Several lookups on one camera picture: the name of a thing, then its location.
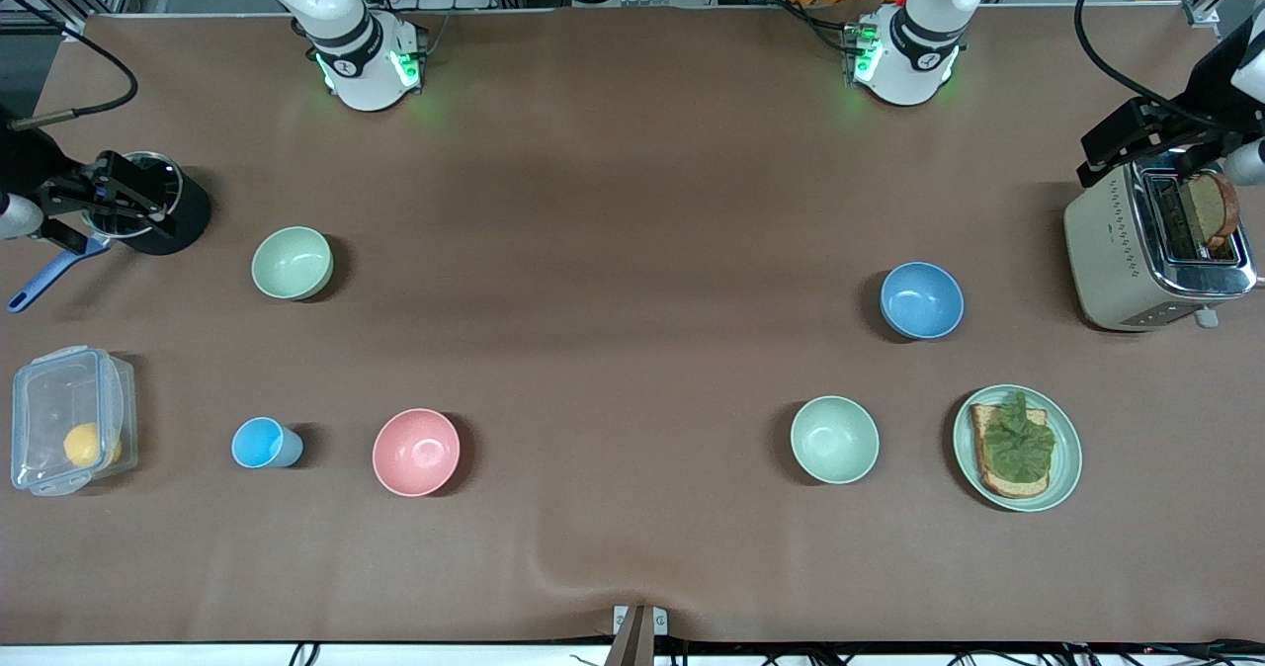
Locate light green bowl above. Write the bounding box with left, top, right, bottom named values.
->
left=790, top=395, right=881, bottom=485
left=251, top=226, right=334, bottom=301

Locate blue bowl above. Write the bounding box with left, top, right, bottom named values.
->
left=880, top=262, right=965, bottom=341

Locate pink bowl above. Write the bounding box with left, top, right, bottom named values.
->
left=372, top=408, right=462, bottom=498

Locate glass lid with blue knob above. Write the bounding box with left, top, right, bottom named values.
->
left=81, top=152, right=185, bottom=240

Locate brown bread slice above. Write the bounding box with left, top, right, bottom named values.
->
left=1184, top=171, right=1240, bottom=250

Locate beige and chrome toaster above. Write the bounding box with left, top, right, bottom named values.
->
left=1063, top=148, right=1259, bottom=332

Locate clear plastic lidded container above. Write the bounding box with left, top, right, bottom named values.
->
left=10, top=346, right=139, bottom=497

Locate yellow lemon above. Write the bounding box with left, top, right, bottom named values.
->
left=63, top=422, right=123, bottom=469

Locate blue plastic cup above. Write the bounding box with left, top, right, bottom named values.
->
left=231, top=417, right=304, bottom=470

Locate green lettuce leaf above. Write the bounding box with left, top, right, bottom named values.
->
left=984, top=391, right=1056, bottom=483

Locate toast slice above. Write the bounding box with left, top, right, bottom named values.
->
left=970, top=403, right=1051, bottom=499

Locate light green plate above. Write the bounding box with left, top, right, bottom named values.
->
left=953, top=384, right=1083, bottom=513

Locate brown table cloth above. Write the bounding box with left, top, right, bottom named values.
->
left=0, top=6, right=1265, bottom=645

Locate black pot with blue handle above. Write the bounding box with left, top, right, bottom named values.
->
left=8, top=152, right=212, bottom=313

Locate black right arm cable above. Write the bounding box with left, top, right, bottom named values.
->
left=0, top=0, right=139, bottom=131

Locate metal table bracket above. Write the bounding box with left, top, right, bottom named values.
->
left=613, top=605, right=668, bottom=666

